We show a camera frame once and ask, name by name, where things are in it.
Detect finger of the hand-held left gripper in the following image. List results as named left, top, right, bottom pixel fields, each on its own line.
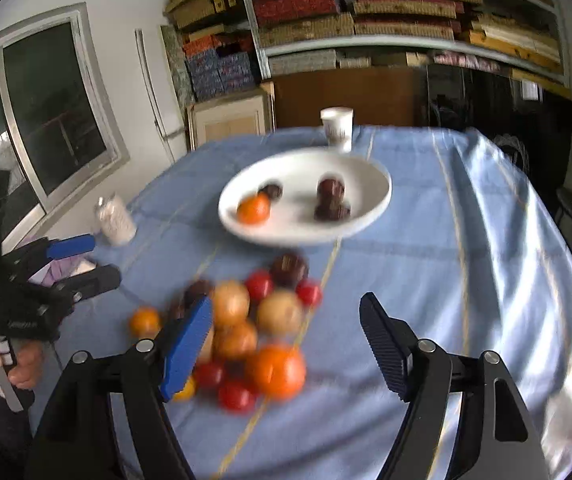
left=51, top=264, right=123, bottom=307
left=3, top=233, right=98, bottom=273

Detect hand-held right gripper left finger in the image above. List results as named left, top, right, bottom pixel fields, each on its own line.
left=25, top=294, right=215, bottom=480

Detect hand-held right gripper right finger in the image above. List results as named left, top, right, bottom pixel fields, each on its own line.
left=359, top=291, right=551, bottom=480

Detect small yellow tomato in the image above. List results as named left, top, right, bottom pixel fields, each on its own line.
left=172, top=375, right=198, bottom=402

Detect small orange tomato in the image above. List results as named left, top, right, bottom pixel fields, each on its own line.
left=129, top=307, right=162, bottom=339
left=236, top=193, right=272, bottom=225

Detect tan spotted tomato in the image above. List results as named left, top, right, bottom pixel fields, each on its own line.
left=210, top=280, right=251, bottom=328
left=256, top=290, right=305, bottom=337

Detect red cherry tomato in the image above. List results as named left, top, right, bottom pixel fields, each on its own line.
left=296, top=279, right=323, bottom=309
left=244, top=270, right=275, bottom=302
left=193, top=360, right=227, bottom=390
left=217, top=377, right=258, bottom=413

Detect large orange tomato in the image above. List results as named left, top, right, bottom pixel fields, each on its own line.
left=245, top=344, right=308, bottom=401

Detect white plate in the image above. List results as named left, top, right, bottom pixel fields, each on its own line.
left=217, top=150, right=393, bottom=247

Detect person's left hand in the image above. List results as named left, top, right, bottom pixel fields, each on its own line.
left=0, top=334, right=46, bottom=391

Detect purple cloth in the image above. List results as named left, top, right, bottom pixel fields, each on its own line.
left=41, top=255, right=99, bottom=286

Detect blue striped tablecloth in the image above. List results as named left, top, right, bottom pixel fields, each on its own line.
left=26, top=125, right=572, bottom=480

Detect grey framed window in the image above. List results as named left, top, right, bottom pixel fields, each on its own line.
left=0, top=2, right=131, bottom=261

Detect light wooden framed panel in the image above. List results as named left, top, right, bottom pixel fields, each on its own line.
left=186, top=94, right=274, bottom=151

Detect grey patterned board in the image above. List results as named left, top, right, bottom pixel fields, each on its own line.
left=160, top=25, right=197, bottom=111

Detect white paper cup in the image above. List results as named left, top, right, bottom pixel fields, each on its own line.
left=320, top=106, right=355, bottom=153

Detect pile of cardboard boxes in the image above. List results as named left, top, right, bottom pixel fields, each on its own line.
left=161, top=0, right=261, bottom=103

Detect brown wooden cabinet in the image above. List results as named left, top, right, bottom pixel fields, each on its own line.
left=268, top=67, right=429, bottom=131

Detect black glossy cabinet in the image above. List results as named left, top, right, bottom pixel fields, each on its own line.
left=423, top=62, right=572, bottom=201

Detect stacks of flat patterned boxes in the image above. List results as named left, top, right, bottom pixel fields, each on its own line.
left=241, top=0, right=566, bottom=86

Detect black wire chair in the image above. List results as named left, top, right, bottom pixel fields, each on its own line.
left=493, top=132, right=529, bottom=171

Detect white wall shelf unit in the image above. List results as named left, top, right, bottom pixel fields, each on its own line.
left=233, top=0, right=572, bottom=98

